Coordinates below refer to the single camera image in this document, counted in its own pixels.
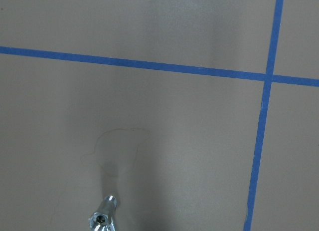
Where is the small metal pipe fitting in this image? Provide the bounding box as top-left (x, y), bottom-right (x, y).
top-left (88, 195), bottom-right (117, 231)

